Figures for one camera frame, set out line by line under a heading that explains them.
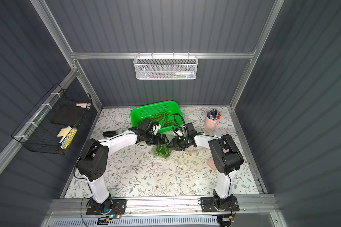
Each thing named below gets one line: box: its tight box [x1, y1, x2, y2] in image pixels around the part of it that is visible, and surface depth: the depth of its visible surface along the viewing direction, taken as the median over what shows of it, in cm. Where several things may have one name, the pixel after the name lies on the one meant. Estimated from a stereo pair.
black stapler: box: [102, 130, 118, 138], surface depth 104 cm
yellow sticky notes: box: [56, 128, 72, 137], surface depth 73 cm
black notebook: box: [50, 103, 87, 127], surface depth 79 cm
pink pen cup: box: [204, 108, 222, 130], surface depth 101 cm
